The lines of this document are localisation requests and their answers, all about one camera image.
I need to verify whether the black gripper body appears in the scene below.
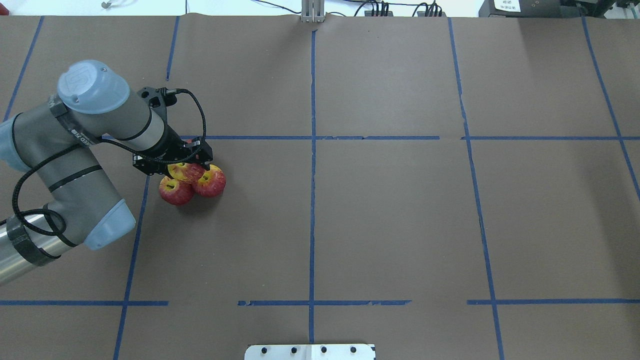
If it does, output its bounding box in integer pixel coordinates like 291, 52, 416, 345
132, 127, 214, 176

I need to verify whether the lone red yellow apple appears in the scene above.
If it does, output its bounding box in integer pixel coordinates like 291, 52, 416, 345
167, 162, 206, 184

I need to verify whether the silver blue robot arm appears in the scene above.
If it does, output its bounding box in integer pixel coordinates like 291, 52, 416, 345
1, 59, 213, 285

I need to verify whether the front right red apple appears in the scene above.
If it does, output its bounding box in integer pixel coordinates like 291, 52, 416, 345
190, 164, 227, 198

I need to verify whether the front left red apple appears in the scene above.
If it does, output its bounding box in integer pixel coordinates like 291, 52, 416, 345
158, 176, 195, 207

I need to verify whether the black power strip left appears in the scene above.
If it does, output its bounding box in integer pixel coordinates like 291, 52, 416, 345
364, 0, 391, 18

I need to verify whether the black power strip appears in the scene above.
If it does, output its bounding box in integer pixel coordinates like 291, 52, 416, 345
412, 0, 446, 18
364, 0, 391, 18

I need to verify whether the black power strip right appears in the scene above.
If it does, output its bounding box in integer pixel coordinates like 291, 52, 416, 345
412, 0, 446, 18

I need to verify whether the black computer box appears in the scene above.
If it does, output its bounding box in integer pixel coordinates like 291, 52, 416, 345
478, 0, 581, 19

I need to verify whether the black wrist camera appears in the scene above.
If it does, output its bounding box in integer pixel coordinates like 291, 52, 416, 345
137, 86, 178, 109

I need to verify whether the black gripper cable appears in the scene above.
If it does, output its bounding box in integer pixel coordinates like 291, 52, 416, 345
12, 88, 208, 249

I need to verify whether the grey aluminium frame post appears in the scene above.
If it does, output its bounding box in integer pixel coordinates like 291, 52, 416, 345
300, 0, 326, 23

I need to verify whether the white metal base plate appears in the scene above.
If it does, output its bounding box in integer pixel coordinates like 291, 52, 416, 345
244, 343, 377, 360

